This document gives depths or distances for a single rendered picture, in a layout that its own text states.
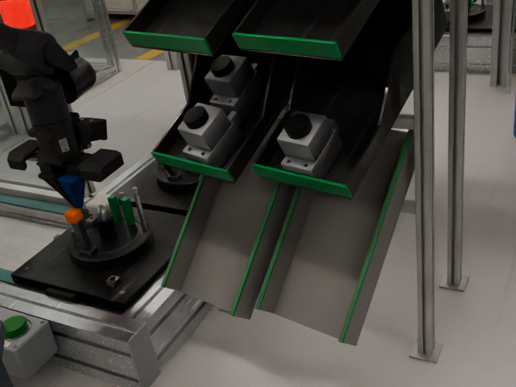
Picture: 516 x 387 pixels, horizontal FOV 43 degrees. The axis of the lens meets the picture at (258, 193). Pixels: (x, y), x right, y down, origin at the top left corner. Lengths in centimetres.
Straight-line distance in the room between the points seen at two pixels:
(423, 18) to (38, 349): 70
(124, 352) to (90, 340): 6
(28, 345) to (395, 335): 54
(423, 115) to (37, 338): 63
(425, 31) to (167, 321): 56
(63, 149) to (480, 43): 130
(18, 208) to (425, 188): 88
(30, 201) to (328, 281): 76
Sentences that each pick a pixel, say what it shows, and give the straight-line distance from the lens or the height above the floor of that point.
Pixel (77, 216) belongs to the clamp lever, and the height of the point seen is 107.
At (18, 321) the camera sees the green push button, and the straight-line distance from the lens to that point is 105.
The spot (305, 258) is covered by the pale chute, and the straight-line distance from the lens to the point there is 89.
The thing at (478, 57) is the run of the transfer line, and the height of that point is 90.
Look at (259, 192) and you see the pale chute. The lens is 93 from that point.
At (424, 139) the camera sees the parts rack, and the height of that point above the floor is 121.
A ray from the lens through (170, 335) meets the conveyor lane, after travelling 105.
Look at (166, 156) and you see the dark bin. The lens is 85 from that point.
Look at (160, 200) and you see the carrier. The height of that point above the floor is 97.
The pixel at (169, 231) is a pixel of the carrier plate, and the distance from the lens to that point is 115.
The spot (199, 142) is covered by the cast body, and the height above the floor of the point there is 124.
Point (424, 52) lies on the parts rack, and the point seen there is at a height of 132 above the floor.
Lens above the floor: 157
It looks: 29 degrees down
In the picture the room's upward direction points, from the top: 9 degrees counter-clockwise
